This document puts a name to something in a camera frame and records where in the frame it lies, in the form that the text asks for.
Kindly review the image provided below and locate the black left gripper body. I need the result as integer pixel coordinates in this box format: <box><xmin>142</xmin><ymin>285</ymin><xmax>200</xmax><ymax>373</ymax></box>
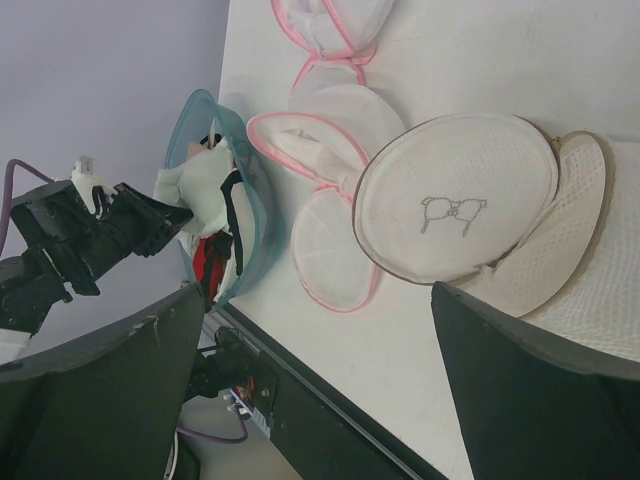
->
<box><xmin>9</xmin><ymin>180</ymin><xmax>161</xmax><ymax>295</ymax></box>

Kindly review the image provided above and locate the pale green bra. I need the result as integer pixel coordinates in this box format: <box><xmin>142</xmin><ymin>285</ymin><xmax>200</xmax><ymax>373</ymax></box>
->
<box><xmin>153</xmin><ymin>143</ymin><xmax>233</xmax><ymax>237</ymax></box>

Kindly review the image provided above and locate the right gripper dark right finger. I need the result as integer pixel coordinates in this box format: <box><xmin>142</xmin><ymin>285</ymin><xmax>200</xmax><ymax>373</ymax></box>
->
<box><xmin>431</xmin><ymin>282</ymin><xmax>639</xmax><ymax>479</ymax></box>

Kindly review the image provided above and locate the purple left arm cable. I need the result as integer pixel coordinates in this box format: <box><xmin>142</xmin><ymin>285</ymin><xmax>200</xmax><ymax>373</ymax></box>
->
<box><xmin>0</xmin><ymin>158</ymin><xmax>56</xmax><ymax>261</ymax></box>

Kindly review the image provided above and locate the teal plastic basket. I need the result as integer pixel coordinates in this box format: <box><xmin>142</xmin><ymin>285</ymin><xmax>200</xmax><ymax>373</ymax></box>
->
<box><xmin>164</xmin><ymin>89</ymin><xmax>275</xmax><ymax>311</ymax></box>

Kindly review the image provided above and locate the cream mesh laundry bag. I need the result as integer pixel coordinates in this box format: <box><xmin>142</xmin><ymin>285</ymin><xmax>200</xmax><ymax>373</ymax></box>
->
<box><xmin>352</xmin><ymin>114</ymin><xmax>639</xmax><ymax>360</ymax></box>

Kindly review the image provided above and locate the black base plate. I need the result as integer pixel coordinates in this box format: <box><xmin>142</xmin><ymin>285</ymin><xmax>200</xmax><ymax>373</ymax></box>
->
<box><xmin>187</xmin><ymin>304</ymin><xmax>443</xmax><ymax>479</ymax></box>

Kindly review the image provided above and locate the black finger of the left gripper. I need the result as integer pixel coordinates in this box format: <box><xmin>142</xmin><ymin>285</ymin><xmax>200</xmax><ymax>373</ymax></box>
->
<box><xmin>117</xmin><ymin>183</ymin><xmax>193</xmax><ymax>250</ymax></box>

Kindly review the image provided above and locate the pink-trimmed mesh bag front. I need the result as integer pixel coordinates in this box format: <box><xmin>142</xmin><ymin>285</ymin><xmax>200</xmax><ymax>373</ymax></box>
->
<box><xmin>290</xmin><ymin>187</ymin><xmax>379</xmax><ymax>313</ymax></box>

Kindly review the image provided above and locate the pink-trimmed white mesh bag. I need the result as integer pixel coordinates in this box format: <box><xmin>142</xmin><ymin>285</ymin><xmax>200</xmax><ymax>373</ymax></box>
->
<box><xmin>270</xmin><ymin>0</ymin><xmax>394</xmax><ymax>64</ymax></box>

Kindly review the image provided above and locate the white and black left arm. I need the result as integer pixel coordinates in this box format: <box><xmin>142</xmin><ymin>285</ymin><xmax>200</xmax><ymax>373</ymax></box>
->
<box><xmin>1</xmin><ymin>159</ymin><xmax>193</xmax><ymax>363</ymax></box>

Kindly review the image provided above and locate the pink-trimmed mesh bag middle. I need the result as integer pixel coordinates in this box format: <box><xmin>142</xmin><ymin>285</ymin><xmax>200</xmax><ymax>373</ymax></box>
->
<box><xmin>247</xmin><ymin>59</ymin><xmax>405</xmax><ymax>197</ymax></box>

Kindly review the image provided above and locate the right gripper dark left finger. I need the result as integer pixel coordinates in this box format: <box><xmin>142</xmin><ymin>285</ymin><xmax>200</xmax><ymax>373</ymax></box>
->
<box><xmin>1</xmin><ymin>284</ymin><xmax>205</xmax><ymax>479</ymax></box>

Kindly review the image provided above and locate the red bra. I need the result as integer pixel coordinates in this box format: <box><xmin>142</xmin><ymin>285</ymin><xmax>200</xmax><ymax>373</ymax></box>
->
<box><xmin>192</xmin><ymin>231</ymin><xmax>233</xmax><ymax>302</ymax></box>

